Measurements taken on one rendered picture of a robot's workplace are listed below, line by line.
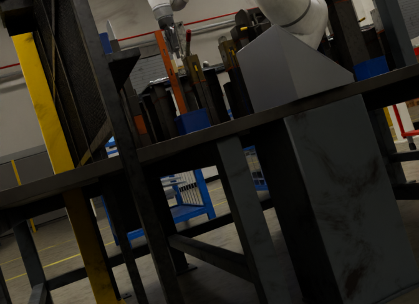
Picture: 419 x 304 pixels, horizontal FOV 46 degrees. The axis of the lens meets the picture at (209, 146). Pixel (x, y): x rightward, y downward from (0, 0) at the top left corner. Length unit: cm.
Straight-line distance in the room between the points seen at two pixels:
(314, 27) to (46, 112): 150
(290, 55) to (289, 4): 18
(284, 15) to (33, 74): 149
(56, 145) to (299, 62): 150
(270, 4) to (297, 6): 9
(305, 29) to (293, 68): 22
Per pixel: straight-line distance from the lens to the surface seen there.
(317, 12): 180
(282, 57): 159
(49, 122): 270
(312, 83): 160
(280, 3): 166
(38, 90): 273
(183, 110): 218
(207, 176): 1052
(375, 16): 275
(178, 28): 226
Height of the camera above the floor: 63
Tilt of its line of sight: level
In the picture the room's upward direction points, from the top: 18 degrees counter-clockwise
